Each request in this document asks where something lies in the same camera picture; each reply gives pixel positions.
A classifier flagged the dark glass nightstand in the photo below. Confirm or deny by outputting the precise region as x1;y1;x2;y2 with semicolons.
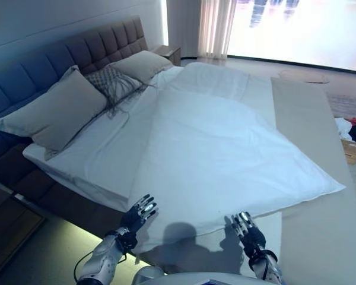
0;175;47;280

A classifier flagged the large beige pillow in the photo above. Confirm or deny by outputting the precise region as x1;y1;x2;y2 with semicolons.
108;50;173;83
0;65;107;158

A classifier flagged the cardboard box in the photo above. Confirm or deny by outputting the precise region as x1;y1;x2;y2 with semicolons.
341;138;356;164

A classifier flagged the brown upholstered bed frame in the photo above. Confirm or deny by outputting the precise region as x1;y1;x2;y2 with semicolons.
0;139;131;238

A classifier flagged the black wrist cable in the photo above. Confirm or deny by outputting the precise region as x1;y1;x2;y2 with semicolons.
73;251;129;281
263;257;272;281

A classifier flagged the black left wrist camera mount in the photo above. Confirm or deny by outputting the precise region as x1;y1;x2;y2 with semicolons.
112;228;139;255

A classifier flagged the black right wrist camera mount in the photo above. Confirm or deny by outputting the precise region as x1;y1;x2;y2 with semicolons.
246;248;278;265

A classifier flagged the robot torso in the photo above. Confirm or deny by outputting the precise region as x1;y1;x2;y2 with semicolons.
135;266;256;285

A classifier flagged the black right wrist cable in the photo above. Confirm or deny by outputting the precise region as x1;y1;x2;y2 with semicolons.
263;257;272;281

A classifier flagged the large bright window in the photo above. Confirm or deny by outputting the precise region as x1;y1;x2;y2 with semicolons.
166;0;356;71

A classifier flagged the grey fringed woven cushion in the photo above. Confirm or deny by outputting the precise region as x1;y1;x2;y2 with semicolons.
84;65;158;120

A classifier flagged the beige woven bed runner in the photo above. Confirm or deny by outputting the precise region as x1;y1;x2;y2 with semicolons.
139;76;356;285

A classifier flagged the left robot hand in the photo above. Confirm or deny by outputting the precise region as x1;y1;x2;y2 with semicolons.
120;194;160;236

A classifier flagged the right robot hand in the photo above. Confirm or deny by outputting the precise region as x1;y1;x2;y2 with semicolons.
231;211;268;258

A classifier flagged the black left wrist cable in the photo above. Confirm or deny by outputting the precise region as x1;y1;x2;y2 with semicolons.
73;251;129;281

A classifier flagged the sheer pale curtain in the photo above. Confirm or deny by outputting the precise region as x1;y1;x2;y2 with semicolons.
197;0;238;60

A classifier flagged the white sheeted mattress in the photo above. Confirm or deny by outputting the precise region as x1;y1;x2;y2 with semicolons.
22;65;185;205

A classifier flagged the white duvet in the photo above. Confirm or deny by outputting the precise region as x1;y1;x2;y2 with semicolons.
129;62;347;253

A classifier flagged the brown tufted headboard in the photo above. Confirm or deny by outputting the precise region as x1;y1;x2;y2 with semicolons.
0;15;149;125

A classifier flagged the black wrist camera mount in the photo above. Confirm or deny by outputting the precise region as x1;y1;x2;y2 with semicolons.
246;248;278;265
112;228;139;255

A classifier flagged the wooden nightstand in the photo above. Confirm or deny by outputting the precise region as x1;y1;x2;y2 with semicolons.
152;45;182;67

